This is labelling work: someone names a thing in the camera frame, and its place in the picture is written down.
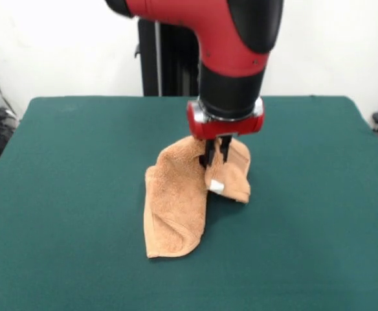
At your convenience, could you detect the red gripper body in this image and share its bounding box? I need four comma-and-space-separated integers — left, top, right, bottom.
186, 100, 267, 141

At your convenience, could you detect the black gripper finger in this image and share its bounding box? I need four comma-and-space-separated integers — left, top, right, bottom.
199, 138, 216, 170
219, 135, 233, 163

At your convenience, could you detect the tan terry towel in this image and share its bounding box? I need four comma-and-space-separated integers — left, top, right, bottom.
143, 135, 252, 259

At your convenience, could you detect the dark green table cloth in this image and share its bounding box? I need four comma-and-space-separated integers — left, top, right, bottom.
0, 95, 378, 311

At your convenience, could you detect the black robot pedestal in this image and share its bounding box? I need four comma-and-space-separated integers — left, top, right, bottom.
133, 17, 203, 97

